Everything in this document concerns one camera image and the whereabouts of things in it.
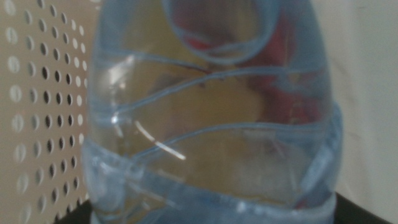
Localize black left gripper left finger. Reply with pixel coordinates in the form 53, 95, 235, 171
54, 198, 94, 224

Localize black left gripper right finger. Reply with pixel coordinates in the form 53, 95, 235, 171
334, 192, 394, 224

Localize clear water bottle blue cap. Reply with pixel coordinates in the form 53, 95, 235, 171
81, 0, 345, 224

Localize white perforated plastic basket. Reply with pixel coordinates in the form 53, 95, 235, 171
0, 0, 103, 224

